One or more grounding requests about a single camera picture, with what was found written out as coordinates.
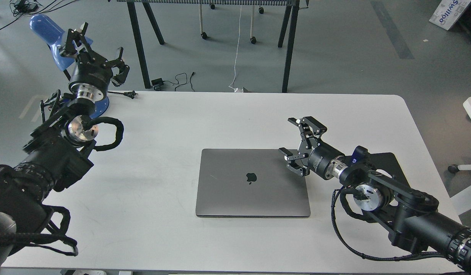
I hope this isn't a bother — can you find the black framed background table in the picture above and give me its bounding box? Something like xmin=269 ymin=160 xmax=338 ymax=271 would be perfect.
xmin=123 ymin=0 xmax=310 ymax=93

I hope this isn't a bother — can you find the blue plastic chair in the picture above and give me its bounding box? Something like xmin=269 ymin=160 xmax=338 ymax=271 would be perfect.
xmin=29 ymin=15 xmax=110 ymax=115

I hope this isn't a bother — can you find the white cardboard box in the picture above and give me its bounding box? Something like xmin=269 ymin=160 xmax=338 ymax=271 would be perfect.
xmin=429 ymin=0 xmax=471 ymax=30

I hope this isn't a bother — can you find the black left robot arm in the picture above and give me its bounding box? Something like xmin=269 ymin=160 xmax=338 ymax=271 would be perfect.
xmin=0 ymin=23 xmax=130 ymax=268

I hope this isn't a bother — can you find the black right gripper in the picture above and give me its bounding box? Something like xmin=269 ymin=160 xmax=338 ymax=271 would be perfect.
xmin=278 ymin=116 xmax=344 ymax=180

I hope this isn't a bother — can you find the black power adapter with cable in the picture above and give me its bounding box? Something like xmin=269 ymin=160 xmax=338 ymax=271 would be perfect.
xmin=151 ymin=72 xmax=196 ymax=92

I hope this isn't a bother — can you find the black mouse pad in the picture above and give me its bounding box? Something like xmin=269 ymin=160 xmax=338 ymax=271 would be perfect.
xmin=370 ymin=152 xmax=408 ymax=183

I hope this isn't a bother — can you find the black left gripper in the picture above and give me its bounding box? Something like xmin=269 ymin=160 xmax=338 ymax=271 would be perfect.
xmin=60 ymin=22 xmax=130 ymax=100

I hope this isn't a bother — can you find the black power plug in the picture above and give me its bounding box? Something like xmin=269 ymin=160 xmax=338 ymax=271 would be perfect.
xmin=108 ymin=91 xmax=139 ymax=99

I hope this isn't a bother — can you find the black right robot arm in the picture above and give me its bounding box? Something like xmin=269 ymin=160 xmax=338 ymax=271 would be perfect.
xmin=279 ymin=116 xmax=471 ymax=275

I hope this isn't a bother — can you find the white rolling stand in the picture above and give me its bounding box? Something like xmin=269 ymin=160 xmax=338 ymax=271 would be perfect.
xmin=198 ymin=0 xmax=265 ymax=45

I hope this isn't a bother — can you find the grey laptop computer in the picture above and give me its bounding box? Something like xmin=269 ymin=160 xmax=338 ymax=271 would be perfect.
xmin=195 ymin=149 xmax=311 ymax=218

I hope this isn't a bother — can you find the black cable bundle on floor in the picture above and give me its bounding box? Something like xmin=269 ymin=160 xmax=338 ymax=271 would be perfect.
xmin=0 ymin=0 xmax=81 ymax=36

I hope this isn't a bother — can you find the white hanging cable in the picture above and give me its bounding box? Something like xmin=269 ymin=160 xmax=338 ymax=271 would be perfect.
xmin=229 ymin=5 xmax=244 ymax=93

